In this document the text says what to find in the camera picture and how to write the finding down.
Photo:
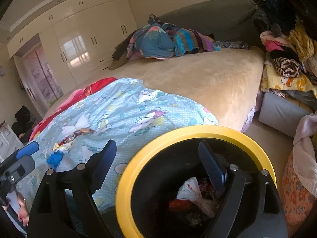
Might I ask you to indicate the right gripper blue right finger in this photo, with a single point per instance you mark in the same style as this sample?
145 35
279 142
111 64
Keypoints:
215 170

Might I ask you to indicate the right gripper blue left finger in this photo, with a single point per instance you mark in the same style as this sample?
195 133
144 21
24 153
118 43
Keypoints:
101 163

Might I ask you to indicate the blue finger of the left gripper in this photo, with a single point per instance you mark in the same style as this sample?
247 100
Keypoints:
28 150

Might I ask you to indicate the white printed plastic bag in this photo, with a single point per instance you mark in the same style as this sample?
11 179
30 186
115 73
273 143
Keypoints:
190 191

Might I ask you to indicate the purple orange snack wrapper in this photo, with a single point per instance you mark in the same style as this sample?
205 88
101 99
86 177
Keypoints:
82 131

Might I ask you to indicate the red plastic wrapper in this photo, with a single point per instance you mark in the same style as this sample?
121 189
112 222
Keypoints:
178 205

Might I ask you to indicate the red white yellow snack packet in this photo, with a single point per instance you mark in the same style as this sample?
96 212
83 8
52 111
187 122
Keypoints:
64 146

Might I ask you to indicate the yellow rimmed black trash bin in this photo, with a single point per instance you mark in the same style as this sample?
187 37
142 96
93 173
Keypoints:
155 174

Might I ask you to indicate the person's left hand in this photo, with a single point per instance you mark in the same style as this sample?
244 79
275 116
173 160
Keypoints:
23 213

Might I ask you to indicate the black bag on floor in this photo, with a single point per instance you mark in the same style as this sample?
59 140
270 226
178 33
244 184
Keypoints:
23 126

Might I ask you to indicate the white drawer cabinet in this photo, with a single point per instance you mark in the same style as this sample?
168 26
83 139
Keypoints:
9 142

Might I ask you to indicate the light blue Hello Kitty quilt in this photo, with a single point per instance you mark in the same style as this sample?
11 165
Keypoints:
124 111

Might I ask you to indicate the white open door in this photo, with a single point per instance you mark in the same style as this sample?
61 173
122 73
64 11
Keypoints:
31 86

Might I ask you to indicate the red pink blanket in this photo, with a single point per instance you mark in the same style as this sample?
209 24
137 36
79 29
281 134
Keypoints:
76 96

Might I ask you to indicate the pink Hello Kitty sliding door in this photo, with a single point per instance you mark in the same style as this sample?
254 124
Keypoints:
42 73

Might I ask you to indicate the orange floral fabric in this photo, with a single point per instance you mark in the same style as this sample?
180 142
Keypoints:
296 199

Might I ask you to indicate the grey storage box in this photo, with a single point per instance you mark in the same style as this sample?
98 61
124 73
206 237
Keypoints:
282 114

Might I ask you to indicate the pale pink cloth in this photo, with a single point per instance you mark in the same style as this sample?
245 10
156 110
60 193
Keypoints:
304 159

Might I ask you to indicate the beige bed mattress cover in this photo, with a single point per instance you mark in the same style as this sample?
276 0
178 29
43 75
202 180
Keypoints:
226 82

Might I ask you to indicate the dark brown garment on bed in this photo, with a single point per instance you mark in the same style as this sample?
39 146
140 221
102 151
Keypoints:
122 53

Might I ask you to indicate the white glossy wardrobe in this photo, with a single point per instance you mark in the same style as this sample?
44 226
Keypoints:
78 37

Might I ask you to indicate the teal floral crumpled quilt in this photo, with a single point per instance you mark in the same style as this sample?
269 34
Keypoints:
154 41

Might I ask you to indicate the pile of clothes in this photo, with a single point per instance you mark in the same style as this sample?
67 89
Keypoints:
290 65

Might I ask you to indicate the striped colourful blanket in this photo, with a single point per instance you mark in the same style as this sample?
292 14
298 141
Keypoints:
189 41

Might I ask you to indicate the grey upholstered headboard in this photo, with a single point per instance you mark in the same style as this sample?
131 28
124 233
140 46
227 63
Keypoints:
227 20

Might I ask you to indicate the black plush toy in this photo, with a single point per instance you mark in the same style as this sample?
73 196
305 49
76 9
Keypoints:
285 14

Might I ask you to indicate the round wall clock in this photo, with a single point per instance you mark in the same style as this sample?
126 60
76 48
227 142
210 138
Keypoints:
2 71

